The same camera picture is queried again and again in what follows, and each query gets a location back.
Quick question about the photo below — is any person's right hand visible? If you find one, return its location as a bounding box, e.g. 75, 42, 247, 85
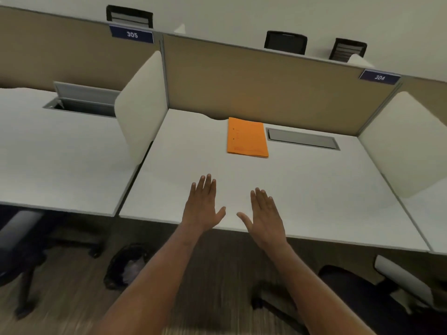
237, 188, 288, 250

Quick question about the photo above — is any person's left hand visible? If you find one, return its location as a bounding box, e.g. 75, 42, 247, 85
182, 174, 226, 233

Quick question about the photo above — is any person's right forearm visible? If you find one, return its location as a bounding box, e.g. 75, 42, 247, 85
268, 240, 377, 335

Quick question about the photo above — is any person's left forearm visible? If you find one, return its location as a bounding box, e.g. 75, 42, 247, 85
91, 222, 205, 335

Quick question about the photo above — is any orange paper folder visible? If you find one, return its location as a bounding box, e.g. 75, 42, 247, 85
227, 117, 269, 158

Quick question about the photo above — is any black waste bin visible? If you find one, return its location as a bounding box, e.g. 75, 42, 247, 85
104, 243, 158, 291

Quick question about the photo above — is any white side divider screen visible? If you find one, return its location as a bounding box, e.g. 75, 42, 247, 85
114, 50, 169, 167
358, 91, 447, 199

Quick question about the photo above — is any tan partition panel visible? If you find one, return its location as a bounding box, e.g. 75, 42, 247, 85
0, 6, 163, 92
163, 33, 402, 136

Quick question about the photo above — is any black office chair white armrest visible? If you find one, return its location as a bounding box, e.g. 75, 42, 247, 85
251, 255, 447, 335

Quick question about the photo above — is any blue desk number plate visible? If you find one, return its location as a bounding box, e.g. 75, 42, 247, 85
359, 69, 402, 86
109, 24, 154, 44

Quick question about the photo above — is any black office chair grey armrest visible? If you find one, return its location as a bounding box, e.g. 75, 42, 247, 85
0, 205, 106, 320

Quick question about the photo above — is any open grey desk cable hatch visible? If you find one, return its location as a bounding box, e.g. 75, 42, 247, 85
43, 81, 121, 118

